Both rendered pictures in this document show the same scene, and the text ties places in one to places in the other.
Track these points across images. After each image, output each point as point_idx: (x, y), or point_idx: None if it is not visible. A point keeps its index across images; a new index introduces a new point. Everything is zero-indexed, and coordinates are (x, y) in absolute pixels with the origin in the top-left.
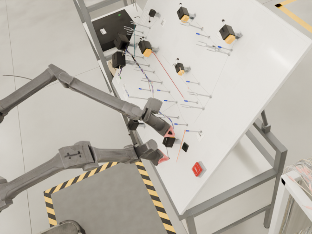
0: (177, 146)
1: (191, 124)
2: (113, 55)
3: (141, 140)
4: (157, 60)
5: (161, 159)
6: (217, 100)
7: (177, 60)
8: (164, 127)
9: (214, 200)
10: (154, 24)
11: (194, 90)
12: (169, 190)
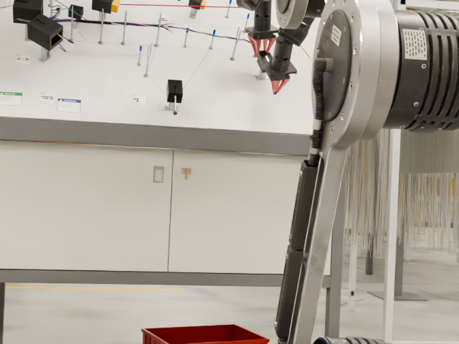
0: (264, 84)
1: None
2: (35, 21)
3: (188, 128)
4: (115, 29)
5: (277, 87)
6: None
7: (161, 14)
8: (270, 26)
9: None
10: (59, 0)
11: (225, 25)
12: (308, 130)
